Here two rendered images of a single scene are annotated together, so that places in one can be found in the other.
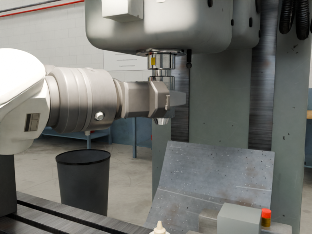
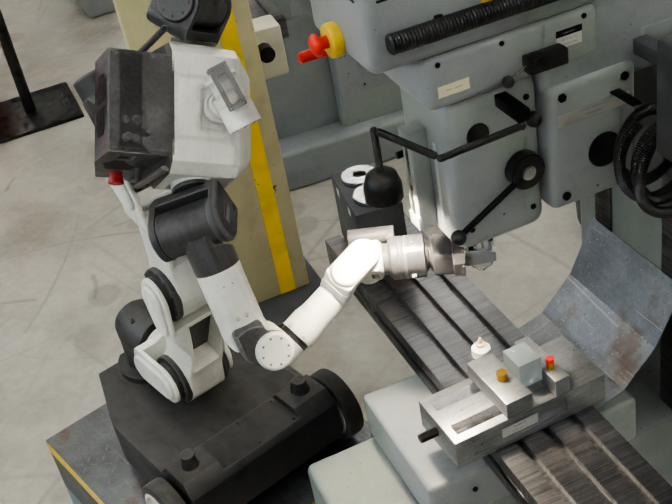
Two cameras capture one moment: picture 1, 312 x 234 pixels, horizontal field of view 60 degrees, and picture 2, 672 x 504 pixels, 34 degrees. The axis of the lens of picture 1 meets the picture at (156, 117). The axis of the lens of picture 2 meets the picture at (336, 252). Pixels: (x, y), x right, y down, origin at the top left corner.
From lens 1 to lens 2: 1.91 m
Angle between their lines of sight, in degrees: 50
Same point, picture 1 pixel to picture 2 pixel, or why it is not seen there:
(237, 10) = (547, 189)
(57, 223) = (440, 293)
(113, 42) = not seen: hidden behind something
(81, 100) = (400, 269)
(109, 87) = (420, 259)
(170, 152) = (591, 236)
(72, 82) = (395, 259)
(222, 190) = (623, 309)
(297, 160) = not seen: outside the picture
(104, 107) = (417, 271)
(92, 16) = not seen: hidden behind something
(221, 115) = (640, 217)
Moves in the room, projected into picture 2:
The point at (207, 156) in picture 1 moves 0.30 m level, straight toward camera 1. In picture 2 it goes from (623, 260) to (530, 328)
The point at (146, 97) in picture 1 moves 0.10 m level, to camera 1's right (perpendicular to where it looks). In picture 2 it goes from (450, 263) to (493, 277)
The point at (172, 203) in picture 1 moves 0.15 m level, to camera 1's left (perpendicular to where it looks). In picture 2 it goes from (573, 302) to (517, 283)
